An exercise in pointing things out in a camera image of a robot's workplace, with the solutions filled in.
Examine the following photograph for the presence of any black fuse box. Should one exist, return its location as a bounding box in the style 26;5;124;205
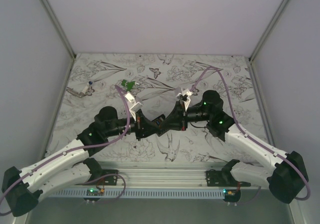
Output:
152;114;166;130

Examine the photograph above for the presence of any aluminium rail beam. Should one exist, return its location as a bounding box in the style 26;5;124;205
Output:
23;165;300;189

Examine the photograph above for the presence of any left small circuit board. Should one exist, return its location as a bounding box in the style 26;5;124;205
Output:
86;187;105;196

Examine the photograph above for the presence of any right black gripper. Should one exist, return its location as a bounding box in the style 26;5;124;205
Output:
159;99;212;131

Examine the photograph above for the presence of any aluminium frame post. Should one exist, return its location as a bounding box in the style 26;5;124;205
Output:
39;0;77;59
248;0;291;63

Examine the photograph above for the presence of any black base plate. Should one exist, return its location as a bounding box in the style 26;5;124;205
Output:
80;169;119;186
205;169;251;187

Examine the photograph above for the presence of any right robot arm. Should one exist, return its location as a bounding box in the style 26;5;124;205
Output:
159;90;309;204

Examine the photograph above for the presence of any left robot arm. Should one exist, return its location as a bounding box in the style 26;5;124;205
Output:
1;106;165;217

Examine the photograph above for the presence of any right aluminium frame post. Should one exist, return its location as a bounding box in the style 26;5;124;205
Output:
248;0;291;63

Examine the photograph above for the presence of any small circuit board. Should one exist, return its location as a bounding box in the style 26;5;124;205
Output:
223;189;241;196
86;187;105;196

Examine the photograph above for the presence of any left aluminium frame post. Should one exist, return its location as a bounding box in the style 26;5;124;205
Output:
39;0;77;59

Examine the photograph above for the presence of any floral patterned table mat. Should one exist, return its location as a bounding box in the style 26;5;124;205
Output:
46;54;266;162

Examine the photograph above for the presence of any metal bracket with blue knob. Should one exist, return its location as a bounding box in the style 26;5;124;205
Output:
66;81;95;98

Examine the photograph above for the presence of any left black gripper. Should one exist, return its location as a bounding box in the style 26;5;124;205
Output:
105;109;161;141

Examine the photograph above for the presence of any right small circuit board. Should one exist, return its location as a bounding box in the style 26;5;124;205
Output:
223;189;241;196

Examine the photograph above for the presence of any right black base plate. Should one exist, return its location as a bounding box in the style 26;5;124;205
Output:
205;169;251;187

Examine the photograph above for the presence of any green connector part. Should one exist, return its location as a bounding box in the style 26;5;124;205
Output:
121;80;140;94

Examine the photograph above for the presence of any grey slotted cable duct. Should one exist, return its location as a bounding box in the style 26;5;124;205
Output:
49;187;225;199

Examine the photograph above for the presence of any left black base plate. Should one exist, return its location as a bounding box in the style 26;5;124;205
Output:
80;169;119;186

